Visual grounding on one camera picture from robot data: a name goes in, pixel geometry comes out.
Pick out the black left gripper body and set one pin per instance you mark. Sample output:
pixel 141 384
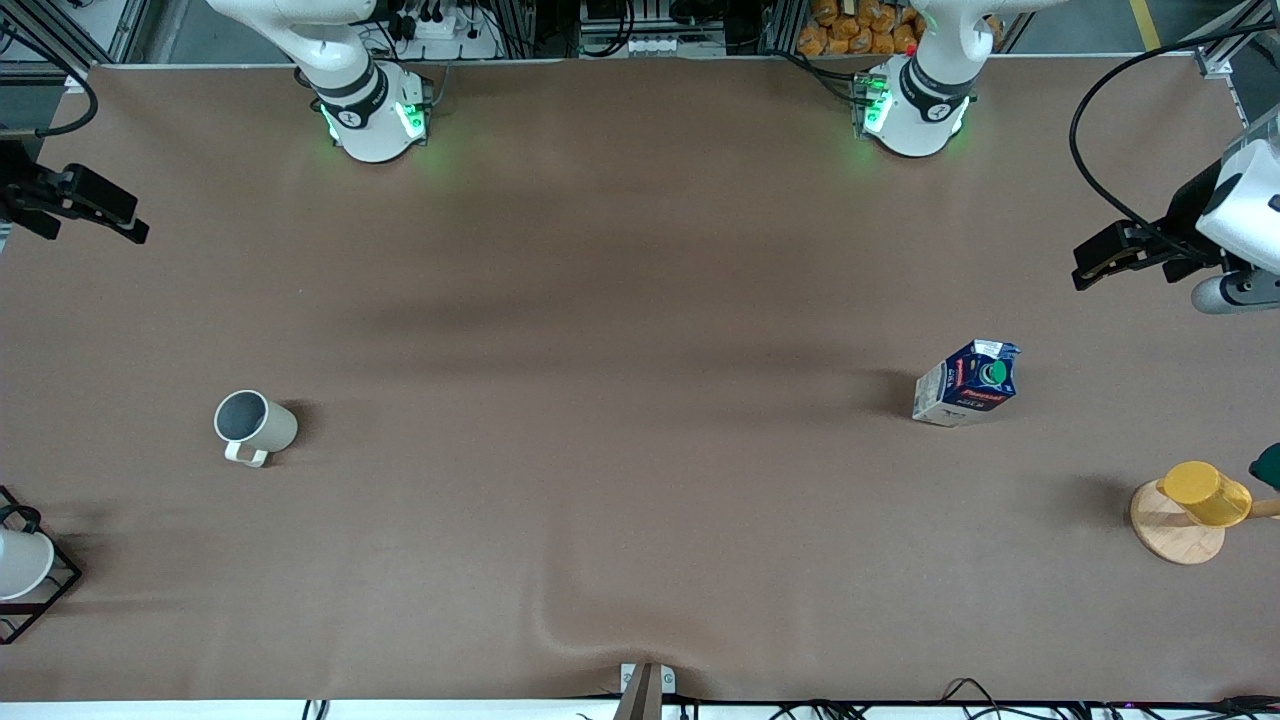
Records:
pixel 1186 222

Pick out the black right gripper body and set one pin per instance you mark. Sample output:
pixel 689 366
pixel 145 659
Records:
pixel 22 187

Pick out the blue milk carton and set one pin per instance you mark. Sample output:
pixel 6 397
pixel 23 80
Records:
pixel 965 390

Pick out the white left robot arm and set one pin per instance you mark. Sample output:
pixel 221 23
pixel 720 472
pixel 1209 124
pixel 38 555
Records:
pixel 915 115

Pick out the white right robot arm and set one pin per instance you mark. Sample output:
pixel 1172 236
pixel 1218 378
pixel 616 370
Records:
pixel 375 120

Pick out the yellow plastic cup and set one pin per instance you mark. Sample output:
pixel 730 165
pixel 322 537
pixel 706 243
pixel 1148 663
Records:
pixel 1205 492

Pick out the dark green cup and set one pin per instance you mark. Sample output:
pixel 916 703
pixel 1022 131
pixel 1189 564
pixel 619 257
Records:
pixel 1268 468

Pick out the wooden mug stand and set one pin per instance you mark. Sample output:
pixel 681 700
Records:
pixel 1170 535

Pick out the pile of orange bread rolls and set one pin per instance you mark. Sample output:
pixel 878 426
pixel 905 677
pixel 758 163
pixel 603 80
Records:
pixel 860 30

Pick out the white bowl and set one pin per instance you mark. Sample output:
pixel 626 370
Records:
pixel 20 562

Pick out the white power strip with plugs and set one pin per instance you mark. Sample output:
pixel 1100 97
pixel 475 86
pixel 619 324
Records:
pixel 445 30

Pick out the small white power strip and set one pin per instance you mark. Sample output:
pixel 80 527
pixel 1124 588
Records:
pixel 675 45

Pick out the brown table cover sheet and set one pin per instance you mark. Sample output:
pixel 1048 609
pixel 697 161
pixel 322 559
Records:
pixel 640 550

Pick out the aluminium frame profile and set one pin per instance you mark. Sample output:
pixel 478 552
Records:
pixel 132 25
pixel 1215 62

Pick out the grey metal mounting bracket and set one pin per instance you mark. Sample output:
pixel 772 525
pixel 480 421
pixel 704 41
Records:
pixel 645 685

